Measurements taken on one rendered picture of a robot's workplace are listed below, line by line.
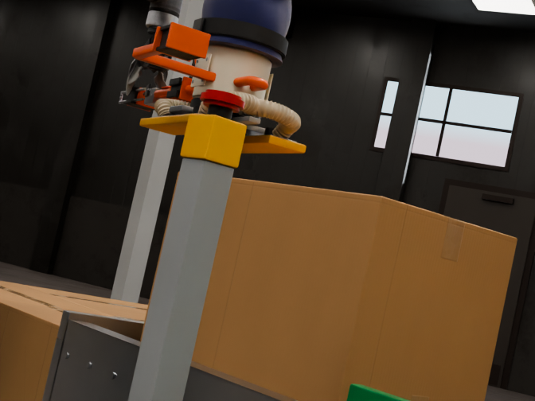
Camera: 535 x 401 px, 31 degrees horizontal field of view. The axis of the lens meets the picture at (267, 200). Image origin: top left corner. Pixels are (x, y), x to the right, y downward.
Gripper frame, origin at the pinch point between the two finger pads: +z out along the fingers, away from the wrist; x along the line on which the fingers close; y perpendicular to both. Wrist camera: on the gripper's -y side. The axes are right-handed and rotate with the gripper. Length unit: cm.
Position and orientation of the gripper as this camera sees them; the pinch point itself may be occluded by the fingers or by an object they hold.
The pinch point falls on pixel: (142, 97)
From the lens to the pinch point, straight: 291.1
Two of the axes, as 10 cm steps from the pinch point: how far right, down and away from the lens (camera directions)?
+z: -2.1, 9.8, -0.6
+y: 4.4, 0.4, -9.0
